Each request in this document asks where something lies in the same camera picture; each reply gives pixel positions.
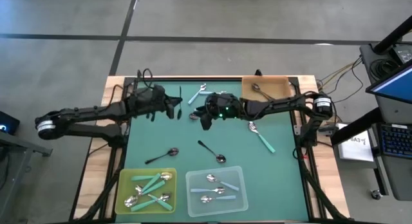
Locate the clear plastic bin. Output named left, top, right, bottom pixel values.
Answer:
left=185, top=165, right=249, bottom=218

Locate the black power brick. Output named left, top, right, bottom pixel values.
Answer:
left=393, top=43, right=412, bottom=64

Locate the black device blue light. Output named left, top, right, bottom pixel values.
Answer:
left=0, top=110, right=21, bottom=136

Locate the grey computer cart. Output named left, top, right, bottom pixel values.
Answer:
left=359, top=42, right=412, bottom=201

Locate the white paper booklet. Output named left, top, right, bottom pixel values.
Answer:
left=337, top=129, right=375, bottom=163

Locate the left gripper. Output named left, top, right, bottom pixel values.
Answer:
left=148, top=85, right=183, bottom=120

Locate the green table mat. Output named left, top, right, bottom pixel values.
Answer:
left=115, top=76, right=310, bottom=223

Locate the coiled black cable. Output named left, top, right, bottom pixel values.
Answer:
left=369, top=57, right=393, bottom=79

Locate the black backlit keyboard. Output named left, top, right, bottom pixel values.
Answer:
left=379, top=122, right=412, bottom=160

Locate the black aluminium table frame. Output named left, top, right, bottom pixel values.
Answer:
left=69, top=69, right=351, bottom=224

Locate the black floor cable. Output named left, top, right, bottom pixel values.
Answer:
left=318, top=58, right=365, bottom=105

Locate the mint green handled spoon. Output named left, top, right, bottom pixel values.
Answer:
left=124, top=180, right=166, bottom=208
left=135, top=173, right=162, bottom=194
left=248, top=121, right=277, bottom=154
left=131, top=172, right=174, bottom=182
left=149, top=193, right=174, bottom=212
left=130, top=192, right=172, bottom=212

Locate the grey side table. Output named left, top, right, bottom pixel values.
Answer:
left=0, top=130, right=53, bottom=223

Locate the computer monitor blue screen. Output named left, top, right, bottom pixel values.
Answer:
left=365, top=59, right=412, bottom=105

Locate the yellow-green plastic bin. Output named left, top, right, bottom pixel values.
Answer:
left=115, top=167, right=178, bottom=216

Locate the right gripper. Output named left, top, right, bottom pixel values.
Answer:
left=196, top=93, right=242, bottom=131

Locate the orange plastic bin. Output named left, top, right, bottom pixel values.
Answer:
left=241, top=75, right=293, bottom=104

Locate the yellow cable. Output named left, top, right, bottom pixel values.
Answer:
left=317, top=55, right=364, bottom=89

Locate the black metal pole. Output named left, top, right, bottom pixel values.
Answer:
left=372, top=15, right=412, bottom=54
left=330, top=107, right=384, bottom=146

